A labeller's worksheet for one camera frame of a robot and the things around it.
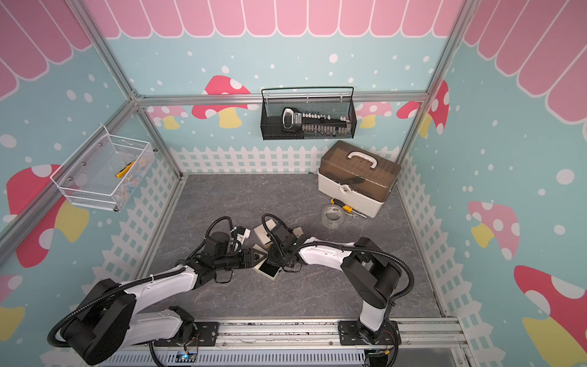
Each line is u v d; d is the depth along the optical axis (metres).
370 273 0.46
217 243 0.68
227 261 0.73
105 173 0.78
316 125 0.88
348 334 0.74
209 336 0.74
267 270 0.83
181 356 0.72
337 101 0.92
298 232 0.94
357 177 0.91
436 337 0.75
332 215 1.04
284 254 0.67
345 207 1.05
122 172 0.76
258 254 0.84
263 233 0.95
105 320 0.42
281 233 0.70
